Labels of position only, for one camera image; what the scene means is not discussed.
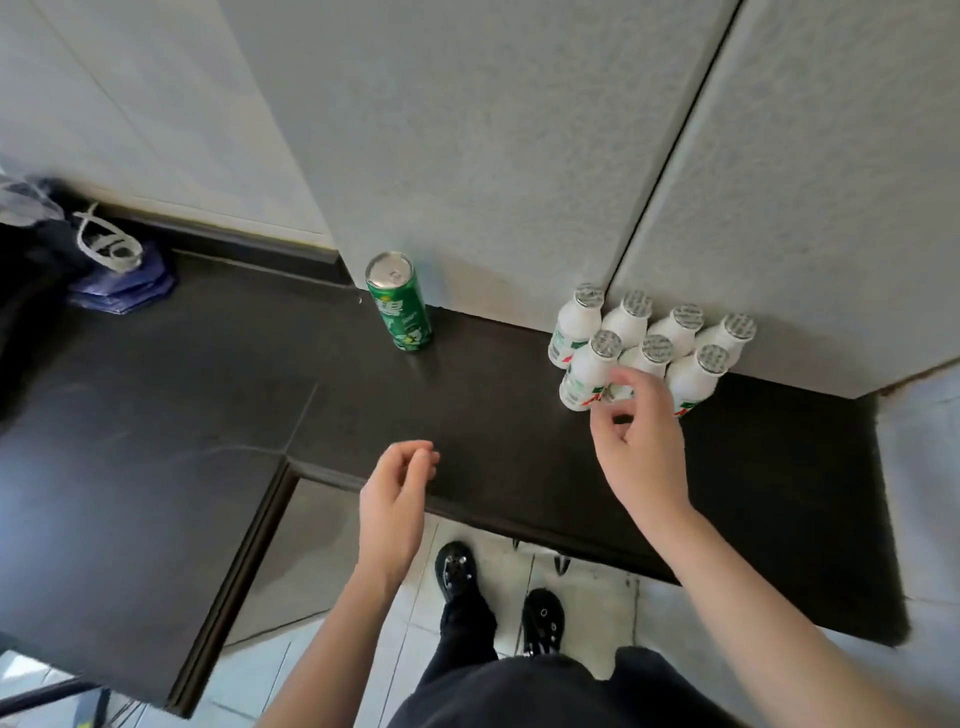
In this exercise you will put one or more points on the person's left hand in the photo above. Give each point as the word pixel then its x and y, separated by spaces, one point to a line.
pixel 394 510

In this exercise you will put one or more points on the person's right hand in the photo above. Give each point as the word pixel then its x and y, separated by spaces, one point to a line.
pixel 645 465

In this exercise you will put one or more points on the cluster of small white bottles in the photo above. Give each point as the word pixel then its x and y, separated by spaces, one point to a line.
pixel 660 345

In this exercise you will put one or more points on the green Sprite can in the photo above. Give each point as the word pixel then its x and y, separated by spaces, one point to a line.
pixel 399 307

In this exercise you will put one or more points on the person's right forearm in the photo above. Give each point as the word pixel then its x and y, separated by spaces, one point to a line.
pixel 765 637

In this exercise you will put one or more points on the person's left forearm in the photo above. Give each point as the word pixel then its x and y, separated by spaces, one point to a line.
pixel 330 660

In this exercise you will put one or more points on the person's black left shoe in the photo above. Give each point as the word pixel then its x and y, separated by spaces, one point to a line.
pixel 456 570

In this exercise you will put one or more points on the person's black shoe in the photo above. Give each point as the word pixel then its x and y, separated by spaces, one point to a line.
pixel 456 570
pixel 542 622

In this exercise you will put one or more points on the person's black trousers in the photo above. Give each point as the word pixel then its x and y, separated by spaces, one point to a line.
pixel 465 637

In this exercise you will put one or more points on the person's black right shoe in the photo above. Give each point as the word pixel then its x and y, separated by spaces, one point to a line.
pixel 542 622

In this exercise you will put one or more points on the white corner base cabinet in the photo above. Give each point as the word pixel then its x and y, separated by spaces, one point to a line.
pixel 300 562

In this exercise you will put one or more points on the purple plastic bag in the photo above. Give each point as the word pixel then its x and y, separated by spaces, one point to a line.
pixel 124 289

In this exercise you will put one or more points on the tall grey cabinet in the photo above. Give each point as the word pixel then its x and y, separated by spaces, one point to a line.
pixel 487 150

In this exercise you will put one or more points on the black tripod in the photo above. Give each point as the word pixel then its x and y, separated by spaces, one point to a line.
pixel 45 694

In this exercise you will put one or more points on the black bag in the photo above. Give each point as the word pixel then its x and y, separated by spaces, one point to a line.
pixel 30 300

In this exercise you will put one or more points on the grey crinkled plastic bag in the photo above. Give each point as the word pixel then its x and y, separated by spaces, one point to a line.
pixel 26 199

